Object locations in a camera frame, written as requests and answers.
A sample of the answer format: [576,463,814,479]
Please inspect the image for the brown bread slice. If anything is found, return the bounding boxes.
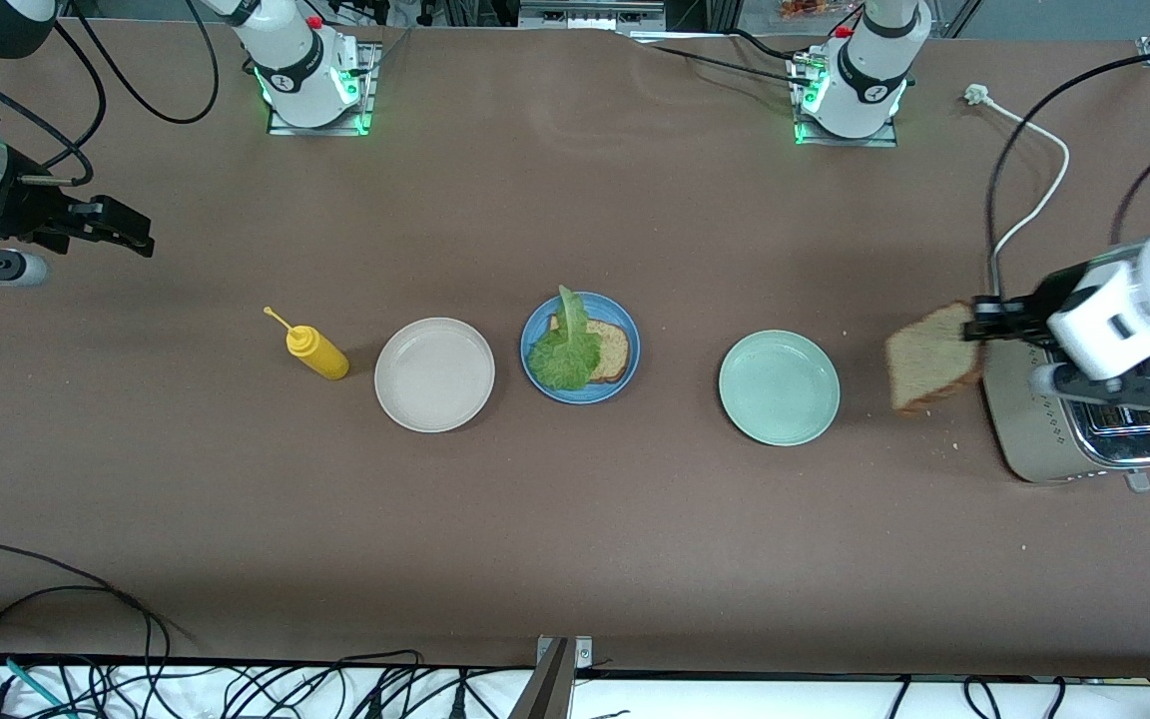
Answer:
[547,316,633,384]
[884,302,985,416]

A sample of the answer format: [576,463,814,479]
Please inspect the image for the yellow mustard squeeze bottle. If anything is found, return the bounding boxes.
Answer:
[264,307,350,381]

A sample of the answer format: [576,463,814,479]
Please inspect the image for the green lettuce leaf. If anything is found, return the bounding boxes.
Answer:
[527,286,604,392]

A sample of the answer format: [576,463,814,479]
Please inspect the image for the light green round plate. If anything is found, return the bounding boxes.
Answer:
[718,330,842,447]

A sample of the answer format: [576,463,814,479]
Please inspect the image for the beige round plate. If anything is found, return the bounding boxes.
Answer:
[374,318,496,434]

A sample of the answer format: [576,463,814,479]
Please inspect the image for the blue round plate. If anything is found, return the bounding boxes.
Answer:
[520,291,642,404]

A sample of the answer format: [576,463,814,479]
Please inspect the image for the beige chrome toaster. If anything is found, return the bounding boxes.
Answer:
[981,338,1150,494]

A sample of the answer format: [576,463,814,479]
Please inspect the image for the grey power strip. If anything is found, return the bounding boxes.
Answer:
[518,0,668,31]

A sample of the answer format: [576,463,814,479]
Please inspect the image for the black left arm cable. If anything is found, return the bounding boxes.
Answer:
[984,50,1150,301]

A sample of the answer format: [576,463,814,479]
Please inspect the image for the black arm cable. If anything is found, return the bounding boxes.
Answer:
[0,0,221,191]
[984,50,1150,301]

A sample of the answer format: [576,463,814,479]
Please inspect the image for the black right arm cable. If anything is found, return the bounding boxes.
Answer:
[0,0,221,191]

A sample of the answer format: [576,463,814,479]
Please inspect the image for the white toaster power cable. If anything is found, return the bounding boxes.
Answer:
[964,84,1071,301]

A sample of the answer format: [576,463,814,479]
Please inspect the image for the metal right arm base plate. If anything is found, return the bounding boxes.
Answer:
[268,42,381,136]

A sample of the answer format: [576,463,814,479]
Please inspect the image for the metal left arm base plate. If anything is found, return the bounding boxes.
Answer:
[793,55,900,148]

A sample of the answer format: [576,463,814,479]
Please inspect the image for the small black cable loops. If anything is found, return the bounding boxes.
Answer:
[884,676,1070,719]

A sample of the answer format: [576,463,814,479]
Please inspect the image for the thin black base cable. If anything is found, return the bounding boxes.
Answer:
[625,30,821,86]

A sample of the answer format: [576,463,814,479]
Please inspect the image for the teal cable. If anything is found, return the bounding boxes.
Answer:
[0,652,72,718]

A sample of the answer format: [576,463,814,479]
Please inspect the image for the black cable bundle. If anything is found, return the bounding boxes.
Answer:
[0,649,536,719]

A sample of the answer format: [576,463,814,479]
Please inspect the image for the metal table edge bracket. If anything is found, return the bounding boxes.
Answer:
[508,635,594,719]

